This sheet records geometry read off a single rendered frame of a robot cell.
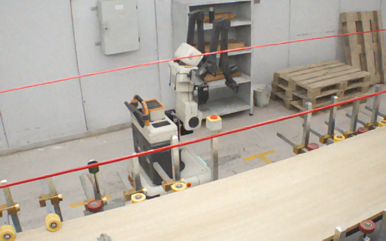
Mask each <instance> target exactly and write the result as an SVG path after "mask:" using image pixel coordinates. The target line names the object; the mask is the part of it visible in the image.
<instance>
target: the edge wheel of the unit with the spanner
mask: <svg viewBox="0 0 386 241"><path fill-rule="evenodd" d="M87 207H88V209H89V211H90V212H95V213H97V212H99V211H100V210H101V209H102V205H101V201H99V200H91V201H89V202H88V203H87Z"/></svg>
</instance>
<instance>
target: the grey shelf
mask: <svg viewBox="0 0 386 241"><path fill-rule="evenodd" d="M171 2H172V9H171V13H172V35H173V47H174V54H175V52H176V50H177V49H178V48H179V47H180V45H181V44H182V43H186V39H187V35H188V23H189V16H188V13H190V12H192V11H195V10H200V11H203V12H204V14H209V7H214V11H215V13H225V12H233V13H234V18H233V19H229V20H230V29H229V35H228V39H233V40H237V41H238V42H241V41H244V44H245V47H244V48H248V47H252V46H253V39H254V19H253V15H254V0H171ZM236 14H237V16H238V17H236ZM212 25H213V24H212V23H209V22H203V26H204V43H205V42H211V38H212V28H213V26H212ZM196 43H198V38H197V24H196V23H195V29H194V41H193V44H196ZM174 58H175V56H174ZM228 61H229V62H228V64H229V66H230V65H232V64H234V65H236V67H237V68H238V70H240V71H241V76H238V77H232V79H234V80H235V81H236V84H234V85H233V86H235V85H237V84H238V85H239V86H238V93H235V91H234V90H232V89H230V88H229V87H227V86H226V85H225V81H226V79H222V80H216V81H210V82H207V83H208V84H209V85H210V87H209V99H208V100H207V103H205V104H201V105H199V104H198V95H195V96H192V100H194V102H195V103H197V104H198V108H197V109H198V111H200V112H201V113H202V116H201V119H206V117H207V116H211V115H217V116H219V115H224V114H229V113H234V112H237V111H243V110H248V108H250V113H249V115H250V116H253V63H254V48H248V49H243V50H240V51H232V52H228Z"/></svg>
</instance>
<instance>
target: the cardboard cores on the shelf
mask: <svg viewBox="0 0 386 241"><path fill-rule="evenodd" d="M222 17H224V18H226V19H233V18H234V13H233V12H225V13H215V20H216V19H219V18H222ZM203 22H209V15H208V14H205V15H204V21H203ZM228 41H229V47H228V50H233V49H241V48H244V47H245V44H244V41H241V42H238V41H237V40H233V39H228ZM193 47H194V48H195V49H197V47H198V43H196V44H193ZM204 47H205V53H208V52H209V50H210V42H205V43H204ZM220 48H221V41H220V40H219V43H218V51H217V52H220ZM230 75H231V77H238V76H241V71H240V70H238V71H236V73H235V74H233V75H232V74H230ZM222 79H225V77H224V75H223V71H221V69H218V70H217V72H216V77H213V76H212V75H211V74H210V73H209V72H208V73H207V74H206V77H204V81H205V82H210V81H216V80H222Z"/></svg>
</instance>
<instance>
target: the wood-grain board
mask: <svg viewBox="0 0 386 241"><path fill-rule="evenodd" d="M385 209H386V126H383V127H380V128H377V129H375V130H371V131H368V132H366V133H362V134H359V135H356V136H353V137H351V138H348V139H345V140H342V141H339V142H335V143H332V144H329V145H326V146H324V147H322V148H318V149H314V150H312V151H308V152H306V153H304V154H300V155H297V156H293V157H290V158H287V159H285V160H281V161H277V162H275V163H271V164H268V165H266V166H262V167H259V168H256V169H252V170H249V171H247V172H243V173H241V174H236V175H232V176H230V177H225V178H223V179H221V180H217V181H213V182H210V183H206V184H202V185H199V186H195V187H191V188H188V189H184V190H181V191H178V192H174V193H170V194H167V195H163V196H159V197H156V198H153V199H148V200H145V201H142V202H138V203H135V204H132V205H125V206H122V207H118V208H115V209H112V210H106V211H102V212H100V213H97V214H91V215H88V216H85V217H83V216H82V217H80V218H76V219H71V220H69V221H65V222H64V221H63V222H62V225H61V227H60V228H59V230H57V231H50V230H49V229H47V227H46V226H44V227H39V228H36V229H32V230H28V231H23V232H21V233H20V232H19V233H16V234H15V237H14V238H15V239H14V240H13V241H99V240H97V237H99V236H100V234H102V233H107V235H109V236H111V238H112V240H111V241H329V240H332V239H333V238H334V232H335V229H336V227H338V226H340V225H342V226H343V227H344V228H346V229H347V232H348V231H350V230H352V229H354V228H356V227H358V226H359V225H360V222H361V221H362V220H372V219H374V218H376V217H379V216H380V215H383V214H384V210H385Z"/></svg>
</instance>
